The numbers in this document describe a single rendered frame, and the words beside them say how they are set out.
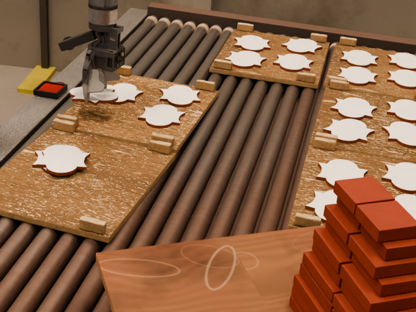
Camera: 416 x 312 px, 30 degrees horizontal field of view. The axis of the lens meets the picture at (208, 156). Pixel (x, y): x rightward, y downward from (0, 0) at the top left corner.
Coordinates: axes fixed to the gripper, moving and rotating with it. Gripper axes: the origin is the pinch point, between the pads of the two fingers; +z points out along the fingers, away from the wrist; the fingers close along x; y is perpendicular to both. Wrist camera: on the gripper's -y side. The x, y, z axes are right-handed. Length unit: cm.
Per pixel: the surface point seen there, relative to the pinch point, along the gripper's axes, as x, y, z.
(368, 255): -80, 83, -19
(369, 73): 68, 65, 2
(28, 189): -40.6, 4.4, 8.7
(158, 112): 8.9, 15.4, 5.2
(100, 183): -31.2, 17.8, 8.3
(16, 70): 213, -158, 88
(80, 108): 2.7, -5.2, 6.3
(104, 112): 3.4, 1.8, 6.3
